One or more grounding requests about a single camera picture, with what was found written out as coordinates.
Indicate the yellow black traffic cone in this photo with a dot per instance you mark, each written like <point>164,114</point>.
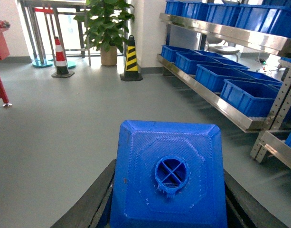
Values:
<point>131,72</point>

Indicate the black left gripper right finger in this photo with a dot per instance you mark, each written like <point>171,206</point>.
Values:
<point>243,210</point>

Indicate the distant red white traffic cone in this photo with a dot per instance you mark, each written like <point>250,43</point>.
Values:
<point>62,70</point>

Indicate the stainless steel shelf rack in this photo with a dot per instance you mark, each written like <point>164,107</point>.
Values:
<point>252,104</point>

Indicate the green potted plant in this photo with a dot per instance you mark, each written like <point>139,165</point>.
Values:
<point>105,24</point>

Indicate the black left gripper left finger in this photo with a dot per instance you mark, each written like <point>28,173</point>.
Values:
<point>93,209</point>

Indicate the blue square plastic part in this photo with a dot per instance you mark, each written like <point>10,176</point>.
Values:
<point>168,175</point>

